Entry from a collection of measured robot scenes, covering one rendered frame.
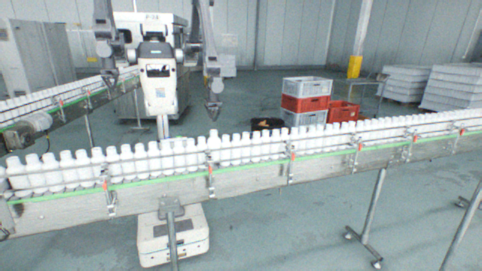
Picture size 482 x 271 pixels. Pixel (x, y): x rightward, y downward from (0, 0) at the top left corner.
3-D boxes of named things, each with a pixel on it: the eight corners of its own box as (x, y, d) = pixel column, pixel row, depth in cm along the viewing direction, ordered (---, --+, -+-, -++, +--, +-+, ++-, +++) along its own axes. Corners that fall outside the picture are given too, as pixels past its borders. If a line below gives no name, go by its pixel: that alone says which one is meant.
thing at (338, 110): (328, 122, 381) (330, 108, 373) (312, 114, 417) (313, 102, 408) (358, 118, 403) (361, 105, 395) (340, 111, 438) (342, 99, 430)
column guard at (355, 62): (350, 84, 993) (356, 56, 953) (343, 83, 1028) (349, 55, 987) (358, 83, 1006) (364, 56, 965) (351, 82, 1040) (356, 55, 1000)
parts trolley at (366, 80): (343, 122, 524) (352, 76, 488) (326, 115, 572) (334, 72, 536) (380, 118, 557) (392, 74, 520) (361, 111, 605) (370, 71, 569)
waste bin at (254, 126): (255, 174, 314) (258, 128, 291) (243, 159, 354) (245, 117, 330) (286, 168, 329) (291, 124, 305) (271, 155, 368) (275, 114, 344)
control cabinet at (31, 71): (40, 103, 617) (16, 19, 546) (61, 103, 618) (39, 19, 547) (13, 111, 541) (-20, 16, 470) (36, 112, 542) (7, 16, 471)
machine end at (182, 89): (141, 104, 627) (130, 19, 553) (192, 105, 630) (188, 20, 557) (114, 124, 479) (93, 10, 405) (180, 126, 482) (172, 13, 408)
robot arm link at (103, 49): (114, 26, 107) (92, 26, 104) (111, 25, 96) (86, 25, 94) (119, 55, 111) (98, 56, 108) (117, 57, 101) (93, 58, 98)
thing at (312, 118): (294, 129, 349) (297, 114, 341) (278, 120, 383) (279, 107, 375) (326, 123, 374) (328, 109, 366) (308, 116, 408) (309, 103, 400)
